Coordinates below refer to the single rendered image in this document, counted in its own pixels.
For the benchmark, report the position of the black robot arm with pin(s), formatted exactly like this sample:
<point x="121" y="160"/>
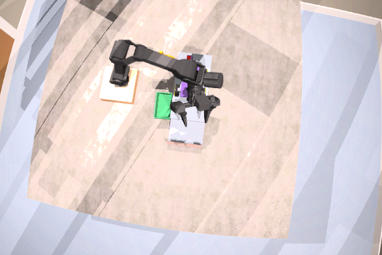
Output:
<point x="183" y="69"/>

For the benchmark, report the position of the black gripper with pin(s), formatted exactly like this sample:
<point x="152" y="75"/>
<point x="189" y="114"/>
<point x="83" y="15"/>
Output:
<point x="179" y="107"/>

